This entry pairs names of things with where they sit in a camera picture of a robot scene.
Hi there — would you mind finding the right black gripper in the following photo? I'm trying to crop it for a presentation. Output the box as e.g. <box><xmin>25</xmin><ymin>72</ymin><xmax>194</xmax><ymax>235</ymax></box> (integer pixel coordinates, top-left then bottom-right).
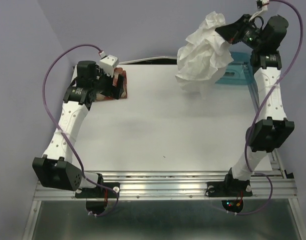
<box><xmin>216</xmin><ymin>13</ymin><xmax>265</xmax><ymax>50</ymax></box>

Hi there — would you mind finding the red checked skirt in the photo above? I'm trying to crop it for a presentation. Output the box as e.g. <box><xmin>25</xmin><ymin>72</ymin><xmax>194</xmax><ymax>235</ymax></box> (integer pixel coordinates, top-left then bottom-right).
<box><xmin>95</xmin><ymin>67</ymin><xmax>127</xmax><ymax>102</ymax></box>

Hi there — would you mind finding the white cloth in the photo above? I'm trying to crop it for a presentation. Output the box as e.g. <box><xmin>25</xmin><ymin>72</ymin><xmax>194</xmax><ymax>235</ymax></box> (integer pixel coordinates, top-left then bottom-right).
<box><xmin>175</xmin><ymin>11</ymin><xmax>233</xmax><ymax>98</ymax></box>

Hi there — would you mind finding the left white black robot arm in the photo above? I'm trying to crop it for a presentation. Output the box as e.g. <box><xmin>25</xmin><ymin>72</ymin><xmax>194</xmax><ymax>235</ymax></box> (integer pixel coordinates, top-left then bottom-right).
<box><xmin>32</xmin><ymin>55</ymin><xmax>125</xmax><ymax>197</ymax></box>

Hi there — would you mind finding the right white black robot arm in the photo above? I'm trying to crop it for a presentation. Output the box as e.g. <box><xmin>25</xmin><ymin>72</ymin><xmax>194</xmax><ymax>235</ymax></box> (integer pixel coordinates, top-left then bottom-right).
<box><xmin>206</xmin><ymin>14</ymin><xmax>295</xmax><ymax>198</ymax></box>

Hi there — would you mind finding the teal plastic basket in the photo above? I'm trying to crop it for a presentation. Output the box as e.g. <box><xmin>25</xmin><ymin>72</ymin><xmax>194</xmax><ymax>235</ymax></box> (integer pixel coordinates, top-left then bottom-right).
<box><xmin>216</xmin><ymin>52</ymin><xmax>254</xmax><ymax>86</ymax></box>

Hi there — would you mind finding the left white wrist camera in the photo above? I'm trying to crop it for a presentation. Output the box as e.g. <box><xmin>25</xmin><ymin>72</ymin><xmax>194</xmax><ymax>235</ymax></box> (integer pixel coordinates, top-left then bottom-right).
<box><xmin>98</xmin><ymin>55</ymin><xmax>119</xmax><ymax>77</ymax></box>

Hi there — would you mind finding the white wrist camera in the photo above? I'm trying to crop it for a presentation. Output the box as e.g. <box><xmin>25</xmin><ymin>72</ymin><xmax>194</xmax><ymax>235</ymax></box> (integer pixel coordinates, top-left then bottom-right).
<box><xmin>98</xmin><ymin>55</ymin><xmax>119</xmax><ymax>77</ymax></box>
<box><xmin>250</xmin><ymin>0</ymin><xmax>270</xmax><ymax>21</ymax></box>

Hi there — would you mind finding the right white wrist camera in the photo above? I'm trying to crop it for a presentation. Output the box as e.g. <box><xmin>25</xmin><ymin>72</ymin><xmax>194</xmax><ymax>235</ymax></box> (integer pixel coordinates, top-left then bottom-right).
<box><xmin>250</xmin><ymin>0</ymin><xmax>270</xmax><ymax>21</ymax></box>

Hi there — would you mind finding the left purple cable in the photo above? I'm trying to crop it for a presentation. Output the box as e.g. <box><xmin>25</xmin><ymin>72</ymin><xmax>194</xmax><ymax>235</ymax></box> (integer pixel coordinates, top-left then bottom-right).
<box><xmin>41</xmin><ymin>44</ymin><xmax>120</xmax><ymax>218</ymax></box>

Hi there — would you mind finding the purple cable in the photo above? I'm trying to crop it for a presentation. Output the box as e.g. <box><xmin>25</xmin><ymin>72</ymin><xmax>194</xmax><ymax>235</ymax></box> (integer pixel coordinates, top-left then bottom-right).
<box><xmin>41</xmin><ymin>44</ymin><xmax>120</xmax><ymax>218</ymax></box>
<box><xmin>210</xmin><ymin>0</ymin><xmax>303</xmax><ymax>216</ymax></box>

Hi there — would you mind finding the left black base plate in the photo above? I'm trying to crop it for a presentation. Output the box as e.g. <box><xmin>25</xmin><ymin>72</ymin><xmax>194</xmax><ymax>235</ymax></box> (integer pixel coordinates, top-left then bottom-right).
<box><xmin>75</xmin><ymin>182</ymin><xmax>120</xmax><ymax>199</ymax></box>

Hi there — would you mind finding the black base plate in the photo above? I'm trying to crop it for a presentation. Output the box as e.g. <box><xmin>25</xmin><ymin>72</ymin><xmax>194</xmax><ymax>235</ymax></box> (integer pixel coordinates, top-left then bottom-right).
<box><xmin>75</xmin><ymin>182</ymin><xmax>120</xmax><ymax>199</ymax></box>
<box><xmin>206</xmin><ymin>181</ymin><xmax>253</xmax><ymax>199</ymax></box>

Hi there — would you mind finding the aluminium frame rail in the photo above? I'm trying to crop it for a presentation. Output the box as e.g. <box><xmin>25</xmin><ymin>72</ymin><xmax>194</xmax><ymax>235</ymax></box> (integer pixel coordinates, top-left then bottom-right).
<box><xmin>32</xmin><ymin>170</ymin><xmax>299</xmax><ymax>201</ymax></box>

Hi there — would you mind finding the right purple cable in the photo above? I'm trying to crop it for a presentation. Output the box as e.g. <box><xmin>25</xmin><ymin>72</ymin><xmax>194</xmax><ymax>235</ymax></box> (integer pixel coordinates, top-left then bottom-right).
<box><xmin>210</xmin><ymin>0</ymin><xmax>303</xmax><ymax>216</ymax></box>

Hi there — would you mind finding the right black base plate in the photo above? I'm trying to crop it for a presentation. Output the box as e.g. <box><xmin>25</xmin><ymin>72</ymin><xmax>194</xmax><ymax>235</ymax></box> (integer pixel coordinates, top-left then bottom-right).
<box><xmin>206</xmin><ymin>181</ymin><xmax>253</xmax><ymax>199</ymax></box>

